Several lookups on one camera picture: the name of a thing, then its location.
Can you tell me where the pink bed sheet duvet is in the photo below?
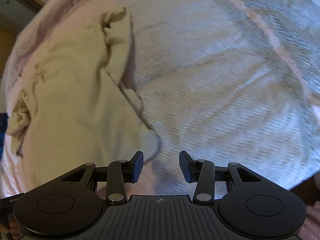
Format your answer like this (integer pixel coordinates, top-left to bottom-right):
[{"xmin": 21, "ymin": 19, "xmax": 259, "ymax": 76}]
[{"xmin": 1, "ymin": 0, "xmax": 125, "ymax": 197}]

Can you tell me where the grey herringbone blanket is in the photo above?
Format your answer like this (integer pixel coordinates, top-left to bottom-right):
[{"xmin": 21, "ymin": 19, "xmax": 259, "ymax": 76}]
[{"xmin": 117, "ymin": 0, "xmax": 319, "ymax": 194}]

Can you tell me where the cream long-sleeve shirt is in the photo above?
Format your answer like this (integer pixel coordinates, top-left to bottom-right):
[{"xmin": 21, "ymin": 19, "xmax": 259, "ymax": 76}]
[{"xmin": 7, "ymin": 8, "xmax": 158, "ymax": 192}]

